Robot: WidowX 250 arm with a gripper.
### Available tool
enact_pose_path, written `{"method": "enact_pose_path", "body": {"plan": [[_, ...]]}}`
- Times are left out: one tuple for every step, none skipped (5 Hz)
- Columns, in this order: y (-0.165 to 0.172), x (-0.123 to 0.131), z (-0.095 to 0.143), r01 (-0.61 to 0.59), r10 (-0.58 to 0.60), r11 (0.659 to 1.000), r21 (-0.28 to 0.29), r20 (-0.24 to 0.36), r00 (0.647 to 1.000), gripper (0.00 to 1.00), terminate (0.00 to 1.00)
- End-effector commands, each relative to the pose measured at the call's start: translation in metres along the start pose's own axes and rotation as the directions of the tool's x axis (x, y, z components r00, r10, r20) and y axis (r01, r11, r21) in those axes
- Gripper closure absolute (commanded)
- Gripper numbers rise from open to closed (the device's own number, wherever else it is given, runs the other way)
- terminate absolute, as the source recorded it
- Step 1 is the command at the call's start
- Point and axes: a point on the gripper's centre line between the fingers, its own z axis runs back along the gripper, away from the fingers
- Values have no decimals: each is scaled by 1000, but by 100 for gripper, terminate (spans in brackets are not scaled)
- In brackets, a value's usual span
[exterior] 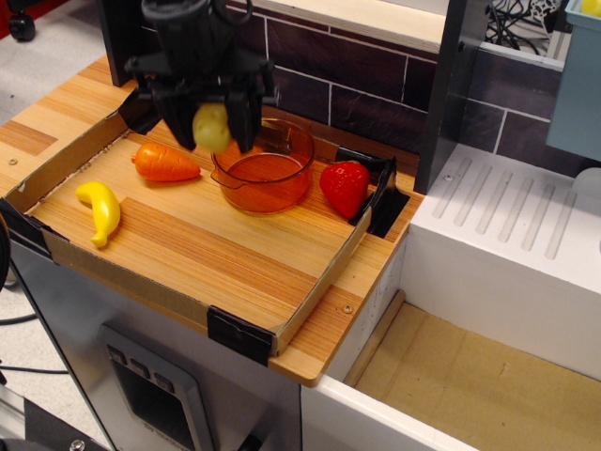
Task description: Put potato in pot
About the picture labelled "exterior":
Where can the white toy sink unit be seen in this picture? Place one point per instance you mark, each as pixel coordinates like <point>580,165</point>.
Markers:
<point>485,332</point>

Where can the orange toy carrot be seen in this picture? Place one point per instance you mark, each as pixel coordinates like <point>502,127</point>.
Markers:
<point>159,163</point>

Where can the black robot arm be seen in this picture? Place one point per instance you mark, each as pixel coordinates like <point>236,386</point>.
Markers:
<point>142,116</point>

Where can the light blue bin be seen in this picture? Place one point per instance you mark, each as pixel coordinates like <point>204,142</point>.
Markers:
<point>575,124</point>

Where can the silver toy oven front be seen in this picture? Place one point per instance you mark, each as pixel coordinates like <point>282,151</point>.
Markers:
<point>152,382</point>

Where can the cardboard fence with black tape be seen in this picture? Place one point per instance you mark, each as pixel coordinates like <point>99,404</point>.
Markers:
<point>181,249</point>

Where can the yellow toy banana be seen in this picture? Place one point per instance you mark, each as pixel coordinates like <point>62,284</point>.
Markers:
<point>106,212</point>

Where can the transparent orange toy pot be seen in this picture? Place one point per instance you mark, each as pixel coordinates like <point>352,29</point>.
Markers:
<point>274,175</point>

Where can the yellow-green toy potato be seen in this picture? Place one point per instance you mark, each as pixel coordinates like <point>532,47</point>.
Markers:
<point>210,127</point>

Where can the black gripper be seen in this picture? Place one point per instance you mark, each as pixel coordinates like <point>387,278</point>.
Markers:
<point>198,52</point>

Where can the red toy strawberry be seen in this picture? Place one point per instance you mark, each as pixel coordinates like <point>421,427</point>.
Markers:
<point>345,185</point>

